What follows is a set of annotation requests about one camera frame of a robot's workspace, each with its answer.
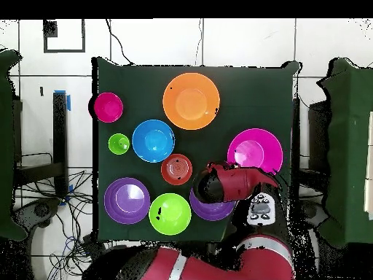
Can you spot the blue plastic bowl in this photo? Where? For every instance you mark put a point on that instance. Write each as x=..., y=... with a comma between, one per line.
x=153, y=141

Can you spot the black square floor frame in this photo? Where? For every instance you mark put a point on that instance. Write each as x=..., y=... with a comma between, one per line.
x=50, y=29

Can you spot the white panel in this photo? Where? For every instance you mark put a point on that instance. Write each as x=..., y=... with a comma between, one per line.
x=369, y=163

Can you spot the small red-pink plastic bowl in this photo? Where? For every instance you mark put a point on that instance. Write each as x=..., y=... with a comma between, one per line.
x=108, y=107

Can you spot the large pink plastic bowl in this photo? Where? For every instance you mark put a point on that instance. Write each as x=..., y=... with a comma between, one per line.
x=256, y=148

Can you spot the small orange-red plastic bowl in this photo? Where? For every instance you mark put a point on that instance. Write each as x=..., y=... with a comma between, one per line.
x=176, y=169

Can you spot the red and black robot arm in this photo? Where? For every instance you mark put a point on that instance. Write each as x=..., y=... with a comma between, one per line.
x=242, y=183

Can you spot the green plastic bowl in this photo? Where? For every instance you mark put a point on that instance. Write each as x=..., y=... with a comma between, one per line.
x=170, y=213

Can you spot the black power strip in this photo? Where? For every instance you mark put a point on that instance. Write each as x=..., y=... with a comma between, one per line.
x=94, y=248

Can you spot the large orange plastic bowl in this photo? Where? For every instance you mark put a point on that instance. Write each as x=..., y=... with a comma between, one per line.
x=191, y=100

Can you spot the green plastic cup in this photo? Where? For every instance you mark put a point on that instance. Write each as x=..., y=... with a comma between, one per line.
x=119, y=143

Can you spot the black metal stand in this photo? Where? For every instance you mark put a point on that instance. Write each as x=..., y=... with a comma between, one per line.
x=317, y=131

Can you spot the black stand with blue tape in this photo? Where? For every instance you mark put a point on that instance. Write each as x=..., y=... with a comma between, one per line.
x=59, y=131

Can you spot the dark green tablecloth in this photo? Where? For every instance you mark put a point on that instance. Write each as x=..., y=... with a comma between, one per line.
x=140, y=81

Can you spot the green-covered side table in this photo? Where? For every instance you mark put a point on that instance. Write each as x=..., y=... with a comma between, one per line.
x=5, y=145
x=355, y=87

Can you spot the purple plastic bowl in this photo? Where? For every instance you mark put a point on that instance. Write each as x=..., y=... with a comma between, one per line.
x=127, y=200
x=212, y=211

